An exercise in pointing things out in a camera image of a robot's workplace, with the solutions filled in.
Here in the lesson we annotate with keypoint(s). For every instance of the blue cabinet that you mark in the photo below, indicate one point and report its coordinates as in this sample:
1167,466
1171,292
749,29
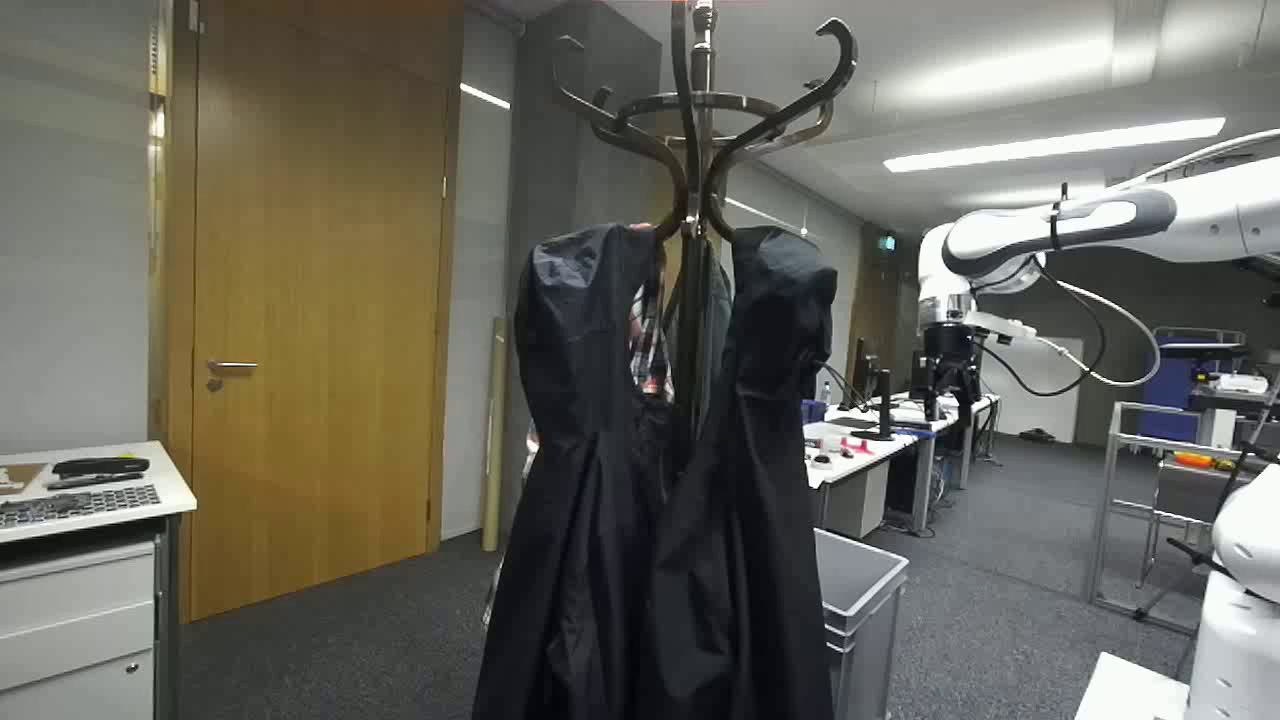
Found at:
1180,380

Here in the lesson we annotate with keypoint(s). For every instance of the white office desk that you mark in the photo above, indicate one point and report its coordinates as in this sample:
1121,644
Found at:
854,462

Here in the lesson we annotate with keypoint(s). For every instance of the white robot base platform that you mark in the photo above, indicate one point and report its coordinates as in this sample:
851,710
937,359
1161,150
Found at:
1124,689

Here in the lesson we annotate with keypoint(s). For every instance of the black stapler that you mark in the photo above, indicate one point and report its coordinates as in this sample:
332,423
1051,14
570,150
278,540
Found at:
103,468

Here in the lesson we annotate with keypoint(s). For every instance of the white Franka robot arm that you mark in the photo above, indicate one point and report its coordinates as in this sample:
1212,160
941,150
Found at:
1067,223

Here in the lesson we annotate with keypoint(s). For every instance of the grey metal frame table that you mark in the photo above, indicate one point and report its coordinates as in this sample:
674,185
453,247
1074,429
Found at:
1132,504

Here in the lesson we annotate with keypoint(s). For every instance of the dark green jacket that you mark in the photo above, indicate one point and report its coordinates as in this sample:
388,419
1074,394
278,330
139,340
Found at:
723,321

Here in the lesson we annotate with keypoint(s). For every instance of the grey-white plastic container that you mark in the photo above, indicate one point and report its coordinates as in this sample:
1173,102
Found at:
861,601

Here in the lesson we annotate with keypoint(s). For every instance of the light wooden door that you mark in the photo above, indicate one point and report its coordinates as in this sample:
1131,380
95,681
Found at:
323,292

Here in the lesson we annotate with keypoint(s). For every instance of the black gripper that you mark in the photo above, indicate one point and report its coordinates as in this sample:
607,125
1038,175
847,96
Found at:
955,363

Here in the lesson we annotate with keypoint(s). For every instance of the black hoodie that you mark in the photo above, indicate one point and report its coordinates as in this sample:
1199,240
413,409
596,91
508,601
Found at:
762,504

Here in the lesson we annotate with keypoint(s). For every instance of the dark keyboard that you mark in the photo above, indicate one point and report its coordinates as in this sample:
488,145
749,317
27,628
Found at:
73,504

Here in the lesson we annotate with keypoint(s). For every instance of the white whiteboard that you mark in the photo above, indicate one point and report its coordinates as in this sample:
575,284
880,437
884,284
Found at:
1041,403

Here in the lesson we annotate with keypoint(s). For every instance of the black jacket with plaid lining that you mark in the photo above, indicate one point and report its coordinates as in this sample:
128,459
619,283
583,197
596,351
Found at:
584,534

